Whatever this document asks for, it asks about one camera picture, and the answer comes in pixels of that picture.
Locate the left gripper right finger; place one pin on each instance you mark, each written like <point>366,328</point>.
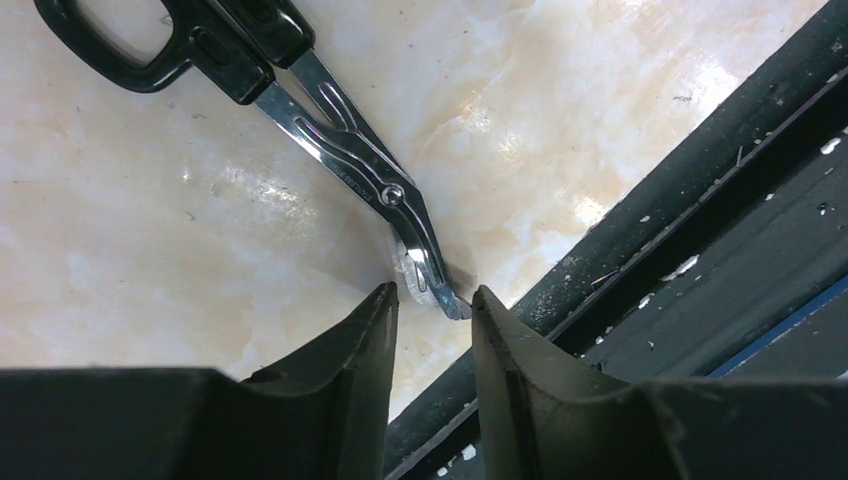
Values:
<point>544,414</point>

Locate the black handled scissors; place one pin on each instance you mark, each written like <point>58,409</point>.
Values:
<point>262,53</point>

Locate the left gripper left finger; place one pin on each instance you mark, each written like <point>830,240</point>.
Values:
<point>320,412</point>

